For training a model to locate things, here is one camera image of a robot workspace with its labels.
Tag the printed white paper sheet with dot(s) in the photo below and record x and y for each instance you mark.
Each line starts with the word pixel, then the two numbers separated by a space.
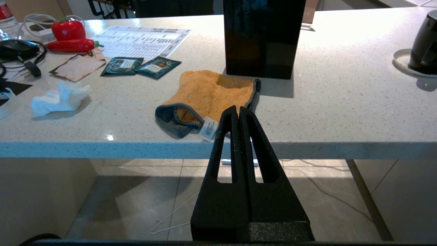
pixel 140 41

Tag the flat black pad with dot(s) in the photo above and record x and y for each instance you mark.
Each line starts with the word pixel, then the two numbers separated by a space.
pixel 13 87

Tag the black mug white inside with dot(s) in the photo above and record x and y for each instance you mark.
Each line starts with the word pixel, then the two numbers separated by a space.
pixel 425 44

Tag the red toy chili pepper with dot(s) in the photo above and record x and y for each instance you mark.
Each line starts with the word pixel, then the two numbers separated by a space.
pixel 70 45

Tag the black computer mouse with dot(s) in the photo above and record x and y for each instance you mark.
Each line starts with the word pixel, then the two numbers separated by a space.
pixel 17 48

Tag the clear water bottle red cap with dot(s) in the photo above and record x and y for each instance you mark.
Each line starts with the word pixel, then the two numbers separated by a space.
pixel 7 20

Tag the orange microfiber cloth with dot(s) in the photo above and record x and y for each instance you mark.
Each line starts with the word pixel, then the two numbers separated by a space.
pixel 211 92

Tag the beige paper packet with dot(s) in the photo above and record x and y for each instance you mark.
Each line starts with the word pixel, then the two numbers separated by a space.
pixel 78 66

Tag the red toy bell pepper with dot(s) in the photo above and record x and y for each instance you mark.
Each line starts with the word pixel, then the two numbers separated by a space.
pixel 68 30

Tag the crumpled white tissue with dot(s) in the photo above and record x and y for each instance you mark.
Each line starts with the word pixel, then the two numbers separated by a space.
pixel 58 100

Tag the dark brown coaster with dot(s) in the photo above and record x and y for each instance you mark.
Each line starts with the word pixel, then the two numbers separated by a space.
pixel 36 27

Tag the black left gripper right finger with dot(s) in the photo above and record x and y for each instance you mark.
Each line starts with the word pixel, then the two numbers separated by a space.
pixel 273 205

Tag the black tissue box white top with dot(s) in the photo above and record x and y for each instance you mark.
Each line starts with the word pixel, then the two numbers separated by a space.
pixel 263 37

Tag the beige counter support panel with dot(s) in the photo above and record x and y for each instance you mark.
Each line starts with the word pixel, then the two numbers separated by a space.
pixel 409 198
pixel 41 198

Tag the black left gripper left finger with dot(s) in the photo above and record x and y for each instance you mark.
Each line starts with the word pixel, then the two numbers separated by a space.
pixel 218 205

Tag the beige wooden door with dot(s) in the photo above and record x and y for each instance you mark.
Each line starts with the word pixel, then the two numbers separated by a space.
pixel 41 7

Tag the dark green tea sachet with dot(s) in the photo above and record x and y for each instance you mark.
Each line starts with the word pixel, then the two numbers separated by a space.
pixel 123 65
pixel 157 67

